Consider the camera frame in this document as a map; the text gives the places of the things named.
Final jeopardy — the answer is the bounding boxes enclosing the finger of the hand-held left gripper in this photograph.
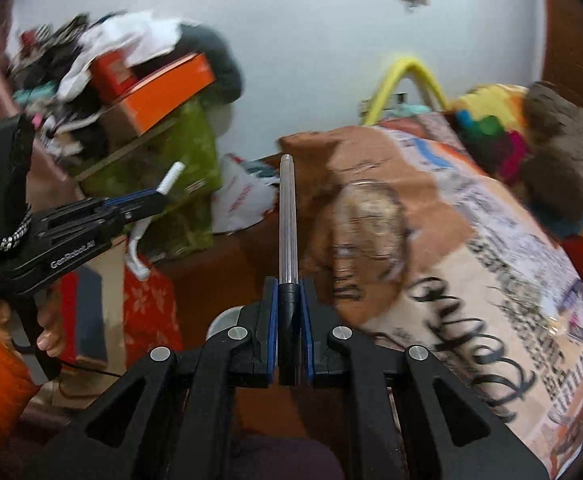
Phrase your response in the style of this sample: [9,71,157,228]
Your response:
[21,212,139,267]
[31,187,170,236]

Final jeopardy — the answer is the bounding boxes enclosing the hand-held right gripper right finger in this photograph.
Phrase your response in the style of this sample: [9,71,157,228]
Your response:
[302,276,547,480]

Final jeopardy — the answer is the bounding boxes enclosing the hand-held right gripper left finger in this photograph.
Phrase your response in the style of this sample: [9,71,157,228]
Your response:
[36,276,278,480]

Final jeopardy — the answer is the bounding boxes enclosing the clear pen with black cap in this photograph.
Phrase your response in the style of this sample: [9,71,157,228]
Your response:
[277,154,303,387]

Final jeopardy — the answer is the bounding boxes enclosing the person's left hand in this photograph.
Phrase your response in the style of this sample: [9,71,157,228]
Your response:
[0,290,69,357]

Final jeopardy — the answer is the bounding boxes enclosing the white plastic hook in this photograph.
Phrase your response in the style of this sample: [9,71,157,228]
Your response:
[125,220,153,282]

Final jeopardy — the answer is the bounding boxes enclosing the green leaf-print bag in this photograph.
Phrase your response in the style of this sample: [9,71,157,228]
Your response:
[78,97,223,262]

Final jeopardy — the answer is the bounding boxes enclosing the red floral packet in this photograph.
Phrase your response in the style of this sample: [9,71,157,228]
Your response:
[120,264,185,357]

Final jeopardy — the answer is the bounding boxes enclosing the white plastic bag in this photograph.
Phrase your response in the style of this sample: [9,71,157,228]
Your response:
[211,154,278,234]

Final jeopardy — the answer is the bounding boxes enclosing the orange box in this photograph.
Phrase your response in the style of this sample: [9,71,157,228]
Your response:
[105,52,217,137]

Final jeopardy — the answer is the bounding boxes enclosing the red box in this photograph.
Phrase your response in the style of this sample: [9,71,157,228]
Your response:
[91,52,140,99]

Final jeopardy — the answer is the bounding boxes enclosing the person's dark trouser leg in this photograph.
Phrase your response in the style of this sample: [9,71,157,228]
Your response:
[230,434,348,480]

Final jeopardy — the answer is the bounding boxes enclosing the printed blanket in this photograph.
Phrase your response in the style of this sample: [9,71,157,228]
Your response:
[278,112,583,479]

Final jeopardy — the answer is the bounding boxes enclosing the pile of dark clothes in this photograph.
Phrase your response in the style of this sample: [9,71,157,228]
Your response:
[10,15,103,127]

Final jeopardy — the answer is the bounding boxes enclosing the dark grey cloth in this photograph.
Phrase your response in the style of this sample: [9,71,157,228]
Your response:
[180,24,245,107]

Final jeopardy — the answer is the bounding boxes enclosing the white cloth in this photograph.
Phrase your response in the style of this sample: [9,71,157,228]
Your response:
[60,12,188,102]

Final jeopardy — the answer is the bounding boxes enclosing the colourful patchwork blanket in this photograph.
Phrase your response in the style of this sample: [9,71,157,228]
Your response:
[449,85,583,311]

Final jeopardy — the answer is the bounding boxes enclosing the yellow tube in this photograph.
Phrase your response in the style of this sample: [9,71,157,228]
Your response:
[363,57,448,127]

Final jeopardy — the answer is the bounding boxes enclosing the brown jacket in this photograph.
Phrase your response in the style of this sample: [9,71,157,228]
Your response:
[524,82,583,222]

